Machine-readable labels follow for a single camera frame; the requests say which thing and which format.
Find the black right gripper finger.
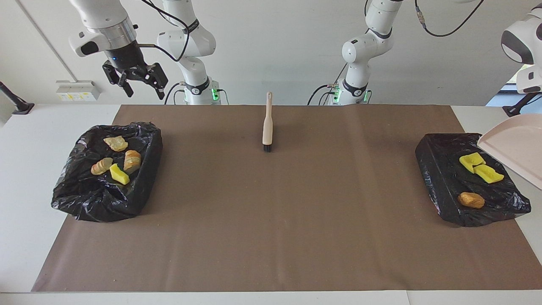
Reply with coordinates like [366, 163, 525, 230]
[102, 61, 134, 98]
[142, 62, 169, 100]

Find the pale pastry piece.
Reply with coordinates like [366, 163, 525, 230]
[103, 136, 128, 152]

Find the large striped croissant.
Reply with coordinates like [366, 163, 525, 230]
[123, 150, 142, 174]

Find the small golden croissant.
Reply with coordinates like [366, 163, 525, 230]
[91, 158, 114, 175]

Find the yellow sponge piece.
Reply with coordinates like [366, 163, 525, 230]
[109, 164, 130, 186]
[459, 152, 487, 174]
[473, 164, 505, 184]

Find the beige brush with black bristles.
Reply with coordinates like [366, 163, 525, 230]
[262, 91, 274, 153]

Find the brown peanut-shaped bread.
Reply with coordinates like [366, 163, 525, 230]
[458, 192, 485, 209]

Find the pale pink plastic dustpan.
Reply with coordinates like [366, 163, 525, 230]
[477, 114, 542, 190]

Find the black bin with crumpled bag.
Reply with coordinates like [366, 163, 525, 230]
[51, 122, 163, 222]

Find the black bin with taut bag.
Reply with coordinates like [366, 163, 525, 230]
[415, 133, 531, 227]

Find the black clamp stand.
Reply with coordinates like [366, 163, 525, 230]
[503, 92, 539, 118]
[0, 81, 35, 115]

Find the brown paper table mat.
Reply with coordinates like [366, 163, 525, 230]
[32, 105, 542, 293]

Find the black right base cable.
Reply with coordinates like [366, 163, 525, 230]
[164, 82, 187, 105]

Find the black base cable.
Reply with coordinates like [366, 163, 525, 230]
[307, 64, 348, 105]
[164, 82, 187, 105]

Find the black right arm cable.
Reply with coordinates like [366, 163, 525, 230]
[138, 0, 190, 62]

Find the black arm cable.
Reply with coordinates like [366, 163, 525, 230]
[414, 0, 485, 38]
[138, 0, 190, 62]

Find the white wall socket box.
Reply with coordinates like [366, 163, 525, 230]
[56, 80, 101, 102]

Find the black left base cable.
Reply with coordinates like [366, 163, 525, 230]
[307, 64, 348, 105]

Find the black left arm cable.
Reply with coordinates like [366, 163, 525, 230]
[414, 0, 485, 38]

